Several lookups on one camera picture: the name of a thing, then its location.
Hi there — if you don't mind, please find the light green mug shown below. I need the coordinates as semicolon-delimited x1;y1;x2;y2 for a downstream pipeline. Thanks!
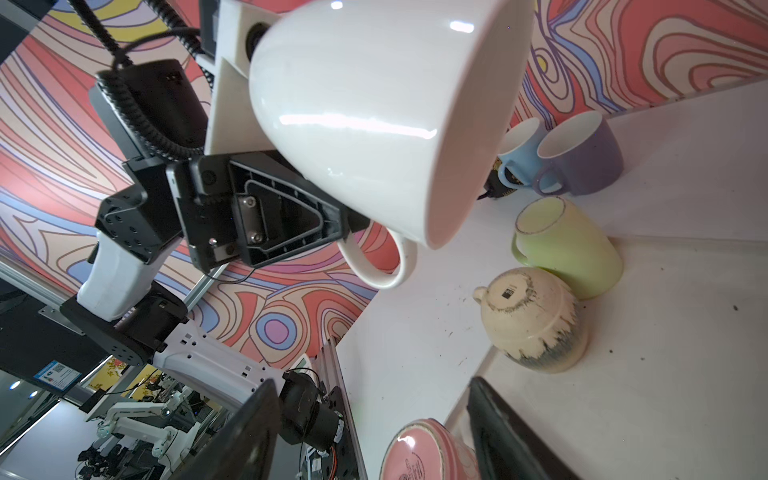
511;197;624;300

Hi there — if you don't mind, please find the pink patterned mug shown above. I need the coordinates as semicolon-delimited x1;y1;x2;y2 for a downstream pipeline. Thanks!
379;418;480;480

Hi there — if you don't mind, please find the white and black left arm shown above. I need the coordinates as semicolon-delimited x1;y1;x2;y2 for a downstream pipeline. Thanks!
62;1;369;454

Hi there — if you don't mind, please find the white small mug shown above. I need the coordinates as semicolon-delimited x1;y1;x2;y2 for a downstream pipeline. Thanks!
249;0;534;290

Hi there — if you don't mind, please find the cream speckled round mug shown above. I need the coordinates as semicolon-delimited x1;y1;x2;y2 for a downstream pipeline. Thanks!
472;267;588;374

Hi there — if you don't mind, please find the purple mug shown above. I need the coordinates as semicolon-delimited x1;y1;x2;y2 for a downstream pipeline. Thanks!
532;111;624;196

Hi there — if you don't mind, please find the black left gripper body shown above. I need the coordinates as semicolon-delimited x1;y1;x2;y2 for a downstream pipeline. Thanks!
166;149;301;276

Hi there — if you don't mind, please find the black skull mug red inside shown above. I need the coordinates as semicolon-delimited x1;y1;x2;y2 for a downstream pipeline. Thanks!
477;170;519;200

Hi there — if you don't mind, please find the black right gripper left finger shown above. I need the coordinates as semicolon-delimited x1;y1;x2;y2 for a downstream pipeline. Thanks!
171;380;281;480

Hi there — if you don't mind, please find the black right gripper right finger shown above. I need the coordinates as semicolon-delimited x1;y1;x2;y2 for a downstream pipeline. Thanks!
467;377;578;479

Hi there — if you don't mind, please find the light blue mug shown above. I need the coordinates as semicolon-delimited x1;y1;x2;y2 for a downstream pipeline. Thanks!
497;117;547;189

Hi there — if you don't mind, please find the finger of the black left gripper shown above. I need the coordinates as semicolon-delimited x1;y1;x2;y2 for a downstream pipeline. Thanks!
228;158;371;267

